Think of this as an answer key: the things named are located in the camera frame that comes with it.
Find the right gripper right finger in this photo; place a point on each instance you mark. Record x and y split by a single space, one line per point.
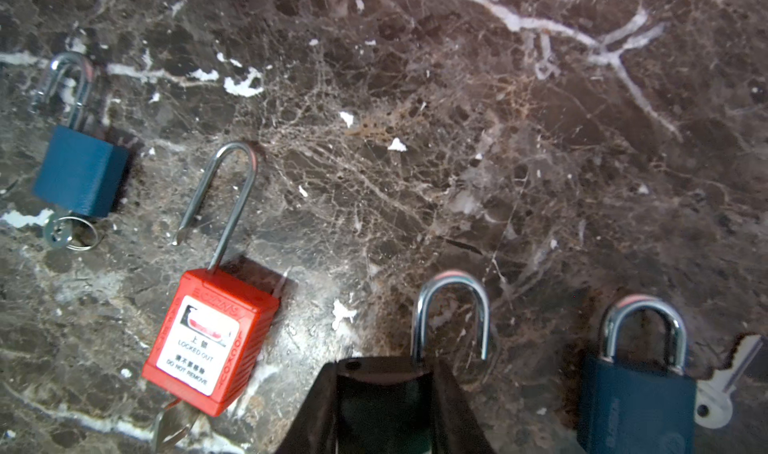
454 426

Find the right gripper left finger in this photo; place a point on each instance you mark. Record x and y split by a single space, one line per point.
314 429

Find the black padlock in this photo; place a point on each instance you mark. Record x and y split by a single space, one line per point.
384 402

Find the blue padlock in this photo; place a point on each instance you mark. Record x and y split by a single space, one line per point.
628 408
79 173

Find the silver key of red padlock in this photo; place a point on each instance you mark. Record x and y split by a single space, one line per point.
173 424

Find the silver key of blue padlock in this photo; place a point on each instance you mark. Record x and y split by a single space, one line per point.
713 404

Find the red safety padlock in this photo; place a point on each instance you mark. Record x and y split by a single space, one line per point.
215 327

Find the silver key with ring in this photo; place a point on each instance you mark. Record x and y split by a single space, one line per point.
59 232

